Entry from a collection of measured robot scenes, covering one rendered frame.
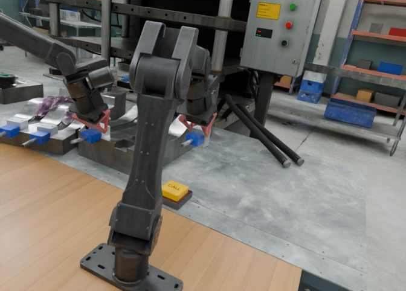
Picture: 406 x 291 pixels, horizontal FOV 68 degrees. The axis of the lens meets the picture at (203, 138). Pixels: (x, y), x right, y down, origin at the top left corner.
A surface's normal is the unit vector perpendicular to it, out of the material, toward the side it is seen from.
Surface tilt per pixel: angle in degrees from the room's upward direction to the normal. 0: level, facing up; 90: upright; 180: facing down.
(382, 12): 90
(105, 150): 90
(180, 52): 51
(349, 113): 93
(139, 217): 76
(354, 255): 0
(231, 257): 0
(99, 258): 0
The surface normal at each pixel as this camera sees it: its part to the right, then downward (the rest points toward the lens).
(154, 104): -0.16, 0.11
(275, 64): -0.45, 0.27
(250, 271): 0.14, -0.92
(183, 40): -0.07, -0.32
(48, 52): 0.35, 0.44
